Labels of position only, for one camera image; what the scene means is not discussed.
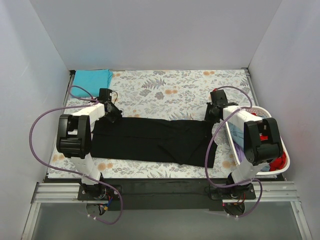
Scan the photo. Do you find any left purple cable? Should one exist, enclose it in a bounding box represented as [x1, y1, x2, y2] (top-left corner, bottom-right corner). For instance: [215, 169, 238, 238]
[29, 85, 125, 224]

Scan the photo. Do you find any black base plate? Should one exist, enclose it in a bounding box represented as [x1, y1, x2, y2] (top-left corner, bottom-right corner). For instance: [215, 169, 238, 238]
[77, 177, 258, 213]

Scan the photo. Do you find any red t shirt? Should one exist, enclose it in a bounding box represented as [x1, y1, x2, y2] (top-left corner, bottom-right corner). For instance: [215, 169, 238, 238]
[251, 108, 287, 173]

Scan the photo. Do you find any blue t shirt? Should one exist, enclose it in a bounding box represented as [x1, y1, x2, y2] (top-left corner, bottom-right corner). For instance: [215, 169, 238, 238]
[228, 122, 244, 150]

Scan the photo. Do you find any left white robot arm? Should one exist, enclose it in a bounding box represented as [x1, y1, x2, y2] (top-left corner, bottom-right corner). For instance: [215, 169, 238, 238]
[56, 88, 122, 200]

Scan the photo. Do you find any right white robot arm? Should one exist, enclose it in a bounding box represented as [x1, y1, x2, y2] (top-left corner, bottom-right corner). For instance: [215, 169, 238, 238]
[204, 86, 284, 199]

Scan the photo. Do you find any black t shirt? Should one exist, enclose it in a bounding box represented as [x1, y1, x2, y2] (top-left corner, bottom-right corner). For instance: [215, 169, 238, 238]
[90, 117, 217, 168]

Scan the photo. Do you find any folded teal t shirt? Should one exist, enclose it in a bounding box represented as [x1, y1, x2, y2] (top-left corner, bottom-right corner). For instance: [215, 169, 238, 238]
[73, 69, 113, 97]

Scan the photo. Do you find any aluminium frame rail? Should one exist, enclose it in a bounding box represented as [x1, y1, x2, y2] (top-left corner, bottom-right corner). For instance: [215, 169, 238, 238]
[22, 179, 312, 240]

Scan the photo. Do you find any lilac t shirt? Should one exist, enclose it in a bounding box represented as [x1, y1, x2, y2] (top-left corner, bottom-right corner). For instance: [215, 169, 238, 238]
[235, 147, 246, 163]

